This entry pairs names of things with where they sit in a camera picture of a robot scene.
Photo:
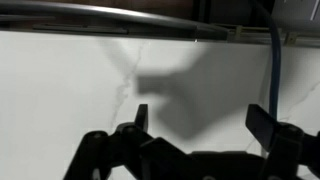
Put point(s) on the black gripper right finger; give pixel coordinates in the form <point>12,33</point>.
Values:
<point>288,146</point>

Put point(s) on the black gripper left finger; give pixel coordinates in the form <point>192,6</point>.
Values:
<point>130,146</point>

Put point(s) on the grey metal rail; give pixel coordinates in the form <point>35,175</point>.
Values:
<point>201,30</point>

